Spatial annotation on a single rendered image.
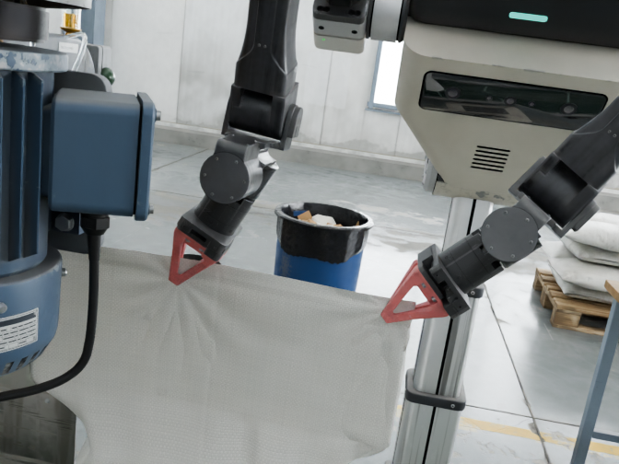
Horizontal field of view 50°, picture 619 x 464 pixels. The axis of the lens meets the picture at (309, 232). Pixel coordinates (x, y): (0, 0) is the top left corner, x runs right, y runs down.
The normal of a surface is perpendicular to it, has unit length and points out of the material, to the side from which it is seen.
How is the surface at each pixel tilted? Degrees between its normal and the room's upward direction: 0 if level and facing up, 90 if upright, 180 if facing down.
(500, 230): 77
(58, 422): 90
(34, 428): 90
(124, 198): 90
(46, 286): 91
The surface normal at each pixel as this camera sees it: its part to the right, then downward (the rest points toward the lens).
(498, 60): 0.01, -0.58
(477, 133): -0.19, 0.79
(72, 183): 0.27, 0.28
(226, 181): -0.18, 0.18
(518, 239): -0.31, -0.03
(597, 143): -0.54, 0.25
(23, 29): 0.92, 0.21
